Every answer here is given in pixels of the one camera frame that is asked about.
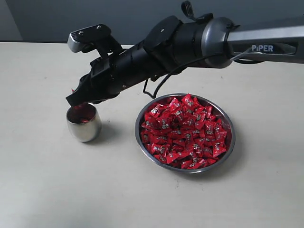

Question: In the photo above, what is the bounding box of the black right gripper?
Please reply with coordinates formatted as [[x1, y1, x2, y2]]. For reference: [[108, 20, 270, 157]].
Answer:
[[65, 51, 148, 108]]

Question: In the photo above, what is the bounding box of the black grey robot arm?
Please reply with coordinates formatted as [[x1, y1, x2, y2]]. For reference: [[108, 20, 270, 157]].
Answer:
[[66, 1, 304, 106]]

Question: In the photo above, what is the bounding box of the stainless steel cup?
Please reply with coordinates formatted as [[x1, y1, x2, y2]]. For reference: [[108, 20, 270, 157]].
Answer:
[[66, 103, 102, 143]]

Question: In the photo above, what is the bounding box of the pile of red candies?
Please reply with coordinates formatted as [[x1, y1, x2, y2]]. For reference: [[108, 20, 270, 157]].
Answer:
[[140, 94, 228, 170]]

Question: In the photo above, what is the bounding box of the metal bowl of red candies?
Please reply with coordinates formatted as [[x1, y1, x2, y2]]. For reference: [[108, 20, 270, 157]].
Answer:
[[135, 93, 236, 174]]

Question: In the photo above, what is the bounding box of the black cable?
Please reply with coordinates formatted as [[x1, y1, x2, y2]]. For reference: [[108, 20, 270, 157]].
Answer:
[[142, 51, 276, 99]]

